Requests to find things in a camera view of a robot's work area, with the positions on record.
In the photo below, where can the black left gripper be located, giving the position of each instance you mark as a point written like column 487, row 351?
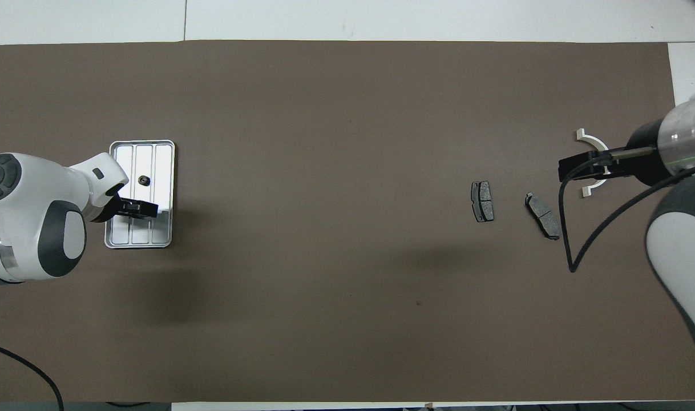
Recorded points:
column 145, row 209

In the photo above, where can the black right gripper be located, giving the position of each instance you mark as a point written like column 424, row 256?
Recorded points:
column 581, row 168

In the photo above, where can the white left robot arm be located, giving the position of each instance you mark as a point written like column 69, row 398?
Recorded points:
column 33, row 200

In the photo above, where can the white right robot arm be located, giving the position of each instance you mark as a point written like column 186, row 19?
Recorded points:
column 684, row 240

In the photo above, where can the silver metal tray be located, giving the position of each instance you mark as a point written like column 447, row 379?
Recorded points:
column 159, row 165

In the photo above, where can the long grey brake pad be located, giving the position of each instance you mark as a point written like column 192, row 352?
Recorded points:
column 542, row 216

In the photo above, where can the short grey brake pad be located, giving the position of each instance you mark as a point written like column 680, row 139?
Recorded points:
column 483, row 201

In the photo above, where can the brown table mat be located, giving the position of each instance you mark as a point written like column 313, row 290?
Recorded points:
column 324, row 171

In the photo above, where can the white curved plastic bracket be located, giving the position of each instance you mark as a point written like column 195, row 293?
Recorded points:
column 587, row 137

